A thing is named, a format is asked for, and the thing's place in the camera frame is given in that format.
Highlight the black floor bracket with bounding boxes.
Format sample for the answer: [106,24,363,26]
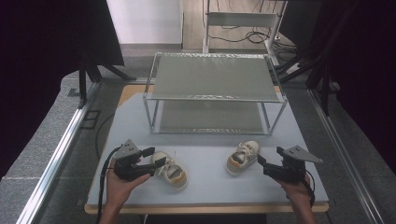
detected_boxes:
[80,108,102,131]

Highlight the person's right hand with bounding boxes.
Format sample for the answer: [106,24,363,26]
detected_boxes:
[277,173,314,212]

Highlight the person's left hand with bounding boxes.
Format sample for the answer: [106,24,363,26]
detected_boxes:
[105,158,152,210]

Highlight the dark curtain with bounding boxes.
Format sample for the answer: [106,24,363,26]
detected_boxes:
[288,0,396,175]
[0,0,125,180]

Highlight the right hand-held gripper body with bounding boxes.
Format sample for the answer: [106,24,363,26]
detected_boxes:
[262,145,324,184]

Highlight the aluminium rail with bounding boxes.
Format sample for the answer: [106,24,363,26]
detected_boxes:
[307,88,387,224]
[16,81,103,224]

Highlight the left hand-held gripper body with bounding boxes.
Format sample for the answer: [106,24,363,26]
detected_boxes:
[113,139,157,183]

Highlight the small beige child's shoe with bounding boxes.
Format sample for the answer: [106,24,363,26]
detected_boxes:
[225,140,261,177]
[150,150,189,191]

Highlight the white metal stand frame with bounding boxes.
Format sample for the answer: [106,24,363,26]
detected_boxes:
[201,0,288,67]

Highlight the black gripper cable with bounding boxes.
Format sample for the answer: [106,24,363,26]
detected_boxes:
[302,169,316,208]
[94,145,123,224]

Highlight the black floor cables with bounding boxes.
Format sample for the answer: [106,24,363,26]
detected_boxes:
[207,26,298,54]

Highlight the two-tier metal shoe rack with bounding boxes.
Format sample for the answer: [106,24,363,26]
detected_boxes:
[142,51,290,135]

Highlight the thin black floor cable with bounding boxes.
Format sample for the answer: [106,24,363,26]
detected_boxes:
[94,112,117,161]

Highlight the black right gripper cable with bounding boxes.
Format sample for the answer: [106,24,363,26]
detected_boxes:
[302,169,316,208]

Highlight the black tripod stand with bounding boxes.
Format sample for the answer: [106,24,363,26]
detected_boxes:
[274,43,342,117]
[78,50,138,109]

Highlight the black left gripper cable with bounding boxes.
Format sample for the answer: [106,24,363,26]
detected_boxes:
[94,145,123,224]

